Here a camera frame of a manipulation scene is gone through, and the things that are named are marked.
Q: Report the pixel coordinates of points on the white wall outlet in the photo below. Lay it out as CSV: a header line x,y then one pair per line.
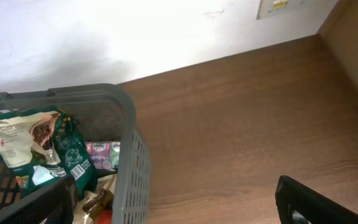
x,y
270,8

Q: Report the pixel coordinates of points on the green coffee bean bag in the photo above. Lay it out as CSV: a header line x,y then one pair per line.
x,y
43,145

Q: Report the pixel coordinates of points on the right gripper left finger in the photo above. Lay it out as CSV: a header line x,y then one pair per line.
x,y
54,203

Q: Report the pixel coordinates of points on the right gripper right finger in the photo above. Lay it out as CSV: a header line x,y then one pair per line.
x,y
297,203

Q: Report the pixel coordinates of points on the orange spaghetti packet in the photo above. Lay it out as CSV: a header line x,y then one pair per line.
x,y
104,218

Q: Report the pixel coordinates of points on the brown clear snack bag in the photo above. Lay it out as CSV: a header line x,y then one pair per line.
x,y
94,203

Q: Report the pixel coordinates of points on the grey plastic basket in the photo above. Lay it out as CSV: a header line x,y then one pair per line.
x,y
102,113

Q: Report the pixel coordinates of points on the Kleenex tissue multipack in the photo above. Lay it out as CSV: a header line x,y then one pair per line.
x,y
105,155

